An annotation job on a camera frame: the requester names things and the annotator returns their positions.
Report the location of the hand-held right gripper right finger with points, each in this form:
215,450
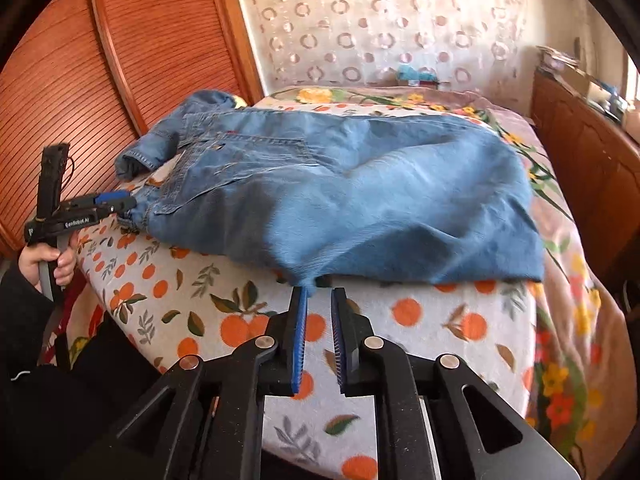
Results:
339,345

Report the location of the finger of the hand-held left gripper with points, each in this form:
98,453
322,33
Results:
107,197
120,207

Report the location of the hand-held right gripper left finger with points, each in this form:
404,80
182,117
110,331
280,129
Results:
300,340

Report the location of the blue denim pants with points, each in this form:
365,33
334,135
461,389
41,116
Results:
375,195

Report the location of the person's left forearm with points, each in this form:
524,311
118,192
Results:
25,340

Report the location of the person's left hand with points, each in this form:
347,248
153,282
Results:
32,265

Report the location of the folded denim jeans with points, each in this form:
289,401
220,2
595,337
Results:
165,135

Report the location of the orange fruit print bed sheet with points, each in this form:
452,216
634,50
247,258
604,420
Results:
210,305

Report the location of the wooden slatted headboard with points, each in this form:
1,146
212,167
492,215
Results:
100,85

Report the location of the floral blanket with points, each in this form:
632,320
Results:
570,310

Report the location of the blue bag in box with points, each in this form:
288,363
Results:
415,76

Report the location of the long wooden cabinet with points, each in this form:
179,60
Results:
585,160

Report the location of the circle pattern sheer curtain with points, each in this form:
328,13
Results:
380,20

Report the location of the open cardboard box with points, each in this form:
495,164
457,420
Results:
582,82

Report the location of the stack of papers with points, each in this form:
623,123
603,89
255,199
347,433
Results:
555,59

